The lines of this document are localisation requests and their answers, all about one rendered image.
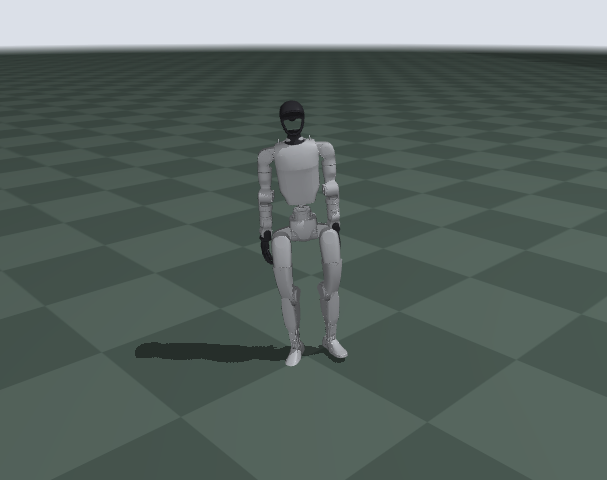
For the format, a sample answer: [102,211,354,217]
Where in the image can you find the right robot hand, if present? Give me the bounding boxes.
[260,230,273,265]

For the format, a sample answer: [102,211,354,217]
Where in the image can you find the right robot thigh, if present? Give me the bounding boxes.
[271,226,301,304]

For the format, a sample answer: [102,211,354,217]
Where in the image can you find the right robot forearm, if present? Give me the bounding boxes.
[258,190,273,238]

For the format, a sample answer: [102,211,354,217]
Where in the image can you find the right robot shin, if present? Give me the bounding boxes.
[281,298,300,350]

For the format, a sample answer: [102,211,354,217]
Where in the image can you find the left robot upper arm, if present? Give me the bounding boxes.
[315,141,338,197]

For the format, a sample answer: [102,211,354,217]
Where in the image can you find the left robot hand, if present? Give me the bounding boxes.
[332,223,341,248]

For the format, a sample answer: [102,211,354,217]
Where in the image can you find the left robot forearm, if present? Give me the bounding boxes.
[325,182,340,229]

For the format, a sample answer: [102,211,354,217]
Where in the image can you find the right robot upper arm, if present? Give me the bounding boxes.
[257,146,275,203]

